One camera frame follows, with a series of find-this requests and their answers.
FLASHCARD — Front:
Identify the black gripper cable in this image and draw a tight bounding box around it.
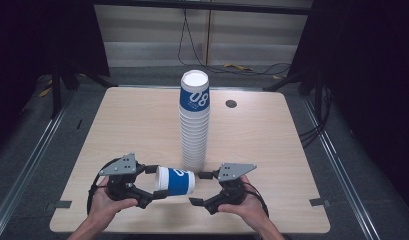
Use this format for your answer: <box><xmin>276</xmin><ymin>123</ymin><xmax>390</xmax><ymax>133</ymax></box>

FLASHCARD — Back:
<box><xmin>86</xmin><ymin>157</ymin><xmax>122</xmax><ymax>216</ymax></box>
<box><xmin>244</xmin><ymin>181</ymin><xmax>270</xmax><ymax>218</ymax></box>

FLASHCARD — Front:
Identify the person's left hand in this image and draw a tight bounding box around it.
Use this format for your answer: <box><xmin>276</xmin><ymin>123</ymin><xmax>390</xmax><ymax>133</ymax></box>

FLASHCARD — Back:
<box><xmin>86</xmin><ymin>175</ymin><xmax>140</xmax><ymax>231</ymax></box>

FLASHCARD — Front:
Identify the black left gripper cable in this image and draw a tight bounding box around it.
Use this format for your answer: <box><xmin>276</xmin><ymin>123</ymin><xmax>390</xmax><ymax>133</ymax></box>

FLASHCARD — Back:
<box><xmin>86</xmin><ymin>157</ymin><xmax>122</xmax><ymax>216</ymax></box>

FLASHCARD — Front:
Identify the metal floor rail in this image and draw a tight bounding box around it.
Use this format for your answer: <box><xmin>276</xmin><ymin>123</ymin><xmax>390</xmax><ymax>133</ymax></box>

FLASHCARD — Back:
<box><xmin>0</xmin><ymin>89</ymin><xmax>78</xmax><ymax>234</ymax></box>
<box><xmin>301</xmin><ymin>95</ymin><xmax>382</xmax><ymax>240</ymax></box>

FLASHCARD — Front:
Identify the black overhead bar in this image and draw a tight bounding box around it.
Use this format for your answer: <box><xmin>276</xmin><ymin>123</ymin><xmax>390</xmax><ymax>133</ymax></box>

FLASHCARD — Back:
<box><xmin>92</xmin><ymin>0</ymin><xmax>314</xmax><ymax>16</ymax></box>

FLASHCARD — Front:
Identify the black metal stand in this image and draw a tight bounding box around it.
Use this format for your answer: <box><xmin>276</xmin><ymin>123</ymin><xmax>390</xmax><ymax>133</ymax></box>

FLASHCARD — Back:
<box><xmin>263</xmin><ymin>64</ymin><xmax>327</xmax><ymax>113</ymax></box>
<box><xmin>50</xmin><ymin>63</ymin><xmax>119</xmax><ymax>120</ymax></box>

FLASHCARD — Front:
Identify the grey tape strip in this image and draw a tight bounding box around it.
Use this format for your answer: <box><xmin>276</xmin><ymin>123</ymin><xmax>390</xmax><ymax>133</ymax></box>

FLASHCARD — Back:
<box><xmin>53</xmin><ymin>200</ymin><xmax>73</xmax><ymax>210</ymax></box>
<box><xmin>309</xmin><ymin>197</ymin><xmax>331</xmax><ymax>207</ymax></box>

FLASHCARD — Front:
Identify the black hanging cable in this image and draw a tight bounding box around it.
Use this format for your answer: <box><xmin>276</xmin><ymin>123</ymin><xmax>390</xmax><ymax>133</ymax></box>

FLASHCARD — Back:
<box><xmin>177</xmin><ymin>9</ymin><xmax>210</xmax><ymax>69</ymax></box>

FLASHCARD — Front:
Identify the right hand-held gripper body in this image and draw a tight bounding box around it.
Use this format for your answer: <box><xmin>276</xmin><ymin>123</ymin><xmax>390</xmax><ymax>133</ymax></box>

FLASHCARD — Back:
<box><xmin>211</xmin><ymin>162</ymin><xmax>258</xmax><ymax>206</ymax></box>

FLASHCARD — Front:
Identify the person's right hand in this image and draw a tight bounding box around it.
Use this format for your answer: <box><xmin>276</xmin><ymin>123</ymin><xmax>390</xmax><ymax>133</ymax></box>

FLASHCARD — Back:
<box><xmin>217</xmin><ymin>175</ymin><xmax>270</xmax><ymax>232</ymax></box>

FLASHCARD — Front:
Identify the single blue-banded paper cup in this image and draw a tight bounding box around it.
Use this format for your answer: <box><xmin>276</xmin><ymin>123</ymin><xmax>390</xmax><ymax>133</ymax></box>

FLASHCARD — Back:
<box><xmin>154</xmin><ymin>165</ymin><xmax>196</xmax><ymax>197</ymax></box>

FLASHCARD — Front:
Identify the dark curtain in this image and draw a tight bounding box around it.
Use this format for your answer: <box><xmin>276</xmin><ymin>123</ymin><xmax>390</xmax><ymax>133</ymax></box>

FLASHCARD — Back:
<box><xmin>0</xmin><ymin>0</ymin><xmax>111</xmax><ymax>154</ymax></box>
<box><xmin>286</xmin><ymin>0</ymin><xmax>409</xmax><ymax>214</ymax></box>

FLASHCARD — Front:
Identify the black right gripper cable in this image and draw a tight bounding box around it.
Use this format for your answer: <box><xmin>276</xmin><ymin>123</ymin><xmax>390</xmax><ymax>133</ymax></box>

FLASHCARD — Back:
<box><xmin>244</xmin><ymin>181</ymin><xmax>270</xmax><ymax>218</ymax></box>

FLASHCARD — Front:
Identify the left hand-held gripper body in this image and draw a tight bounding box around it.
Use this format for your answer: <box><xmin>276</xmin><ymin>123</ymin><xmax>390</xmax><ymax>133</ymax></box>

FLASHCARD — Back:
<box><xmin>99</xmin><ymin>152</ymin><xmax>150</xmax><ymax>203</ymax></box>

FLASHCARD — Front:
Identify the stack of blue-white paper cups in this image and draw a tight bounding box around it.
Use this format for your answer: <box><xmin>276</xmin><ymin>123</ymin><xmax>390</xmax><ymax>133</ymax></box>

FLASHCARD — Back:
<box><xmin>178</xmin><ymin>69</ymin><xmax>211</xmax><ymax>173</ymax></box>

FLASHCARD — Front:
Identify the black floor cable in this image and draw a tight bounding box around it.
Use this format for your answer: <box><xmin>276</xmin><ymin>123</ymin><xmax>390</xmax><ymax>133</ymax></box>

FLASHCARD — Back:
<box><xmin>207</xmin><ymin>61</ymin><xmax>292</xmax><ymax>78</ymax></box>

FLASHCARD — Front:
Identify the bundle of black cables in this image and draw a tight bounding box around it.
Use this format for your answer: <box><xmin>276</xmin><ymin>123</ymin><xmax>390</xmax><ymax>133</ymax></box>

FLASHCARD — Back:
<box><xmin>298</xmin><ymin>84</ymin><xmax>334</xmax><ymax>150</ymax></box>

